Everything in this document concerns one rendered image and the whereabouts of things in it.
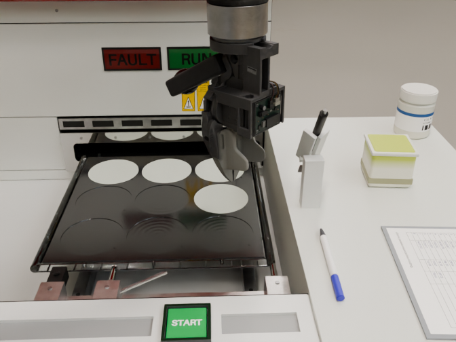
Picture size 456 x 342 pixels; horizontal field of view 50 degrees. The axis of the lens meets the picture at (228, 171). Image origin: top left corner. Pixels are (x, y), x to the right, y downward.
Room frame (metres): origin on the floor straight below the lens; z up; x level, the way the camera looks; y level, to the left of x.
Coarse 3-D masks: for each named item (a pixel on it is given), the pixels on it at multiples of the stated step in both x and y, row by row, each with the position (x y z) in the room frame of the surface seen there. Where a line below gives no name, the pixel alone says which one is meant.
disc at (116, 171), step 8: (112, 160) 0.92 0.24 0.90; (120, 160) 0.92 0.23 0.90; (96, 168) 0.88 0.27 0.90; (104, 168) 0.88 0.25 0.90; (112, 168) 0.88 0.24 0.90; (120, 168) 0.88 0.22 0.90; (128, 168) 0.88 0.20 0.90; (136, 168) 0.88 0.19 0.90; (96, 176) 0.85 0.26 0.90; (104, 176) 0.85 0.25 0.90; (112, 176) 0.85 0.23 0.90; (120, 176) 0.85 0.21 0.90; (128, 176) 0.85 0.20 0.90
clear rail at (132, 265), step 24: (48, 264) 0.58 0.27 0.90; (72, 264) 0.58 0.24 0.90; (96, 264) 0.58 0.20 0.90; (120, 264) 0.58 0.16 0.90; (144, 264) 0.58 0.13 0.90; (168, 264) 0.58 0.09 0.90; (192, 264) 0.58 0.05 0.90; (216, 264) 0.59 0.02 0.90; (240, 264) 0.59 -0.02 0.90; (264, 264) 0.59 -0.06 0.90
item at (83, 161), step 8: (80, 160) 0.91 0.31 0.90; (80, 168) 0.88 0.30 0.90; (72, 176) 0.85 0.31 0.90; (72, 184) 0.82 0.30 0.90; (72, 192) 0.80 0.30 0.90; (64, 200) 0.76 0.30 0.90; (64, 208) 0.74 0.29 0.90; (56, 216) 0.71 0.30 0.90; (56, 224) 0.69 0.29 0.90; (48, 232) 0.66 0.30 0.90; (48, 240) 0.64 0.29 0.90; (40, 248) 0.62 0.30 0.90; (40, 256) 0.60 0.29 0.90; (32, 264) 0.58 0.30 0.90
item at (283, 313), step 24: (0, 312) 0.43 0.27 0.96; (24, 312) 0.43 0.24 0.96; (48, 312) 0.43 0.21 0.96; (72, 312) 0.43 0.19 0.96; (96, 312) 0.43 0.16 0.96; (120, 312) 0.43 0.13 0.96; (144, 312) 0.43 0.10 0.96; (216, 312) 0.43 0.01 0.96; (240, 312) 0.43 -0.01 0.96; (264, 312) 0.43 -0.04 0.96; (288, 312) 0.43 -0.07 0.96; (312, 312) 0.43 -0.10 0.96; (0, 336) 0.40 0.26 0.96; (24, 336) 0.40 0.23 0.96; (48, 336) 0.40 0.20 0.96; (72, 336) 0.40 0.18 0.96; (96, 336) 0.40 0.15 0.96; (120, 336) 0.40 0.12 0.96; (144, 336) 0.40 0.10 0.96; (216, 336) 0.39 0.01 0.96; (240, 336) 0.39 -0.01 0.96; (264, 336) 0.39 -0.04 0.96; (288, 336) 0.39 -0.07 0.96; (312, 336) 0.39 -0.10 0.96
